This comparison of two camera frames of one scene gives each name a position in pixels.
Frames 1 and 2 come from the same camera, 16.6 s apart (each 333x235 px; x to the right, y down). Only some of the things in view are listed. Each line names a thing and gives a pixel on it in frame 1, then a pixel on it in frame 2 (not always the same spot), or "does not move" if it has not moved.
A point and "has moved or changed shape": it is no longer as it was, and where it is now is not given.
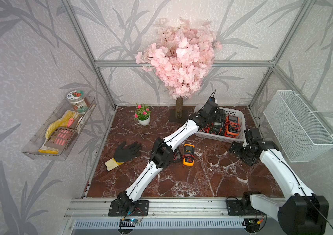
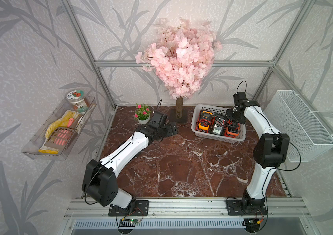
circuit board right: (252, 224) does not move
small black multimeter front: (217, 127) does not move
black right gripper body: (243, 152) → (232, 114)
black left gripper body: (207, 119) → (166, 130)
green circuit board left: (135, 221) does not move
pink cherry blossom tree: (180, 55) does not move
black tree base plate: (172, 116) does not move
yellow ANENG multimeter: (188, 156) has moved or changed shape
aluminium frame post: (68, 5) does not move
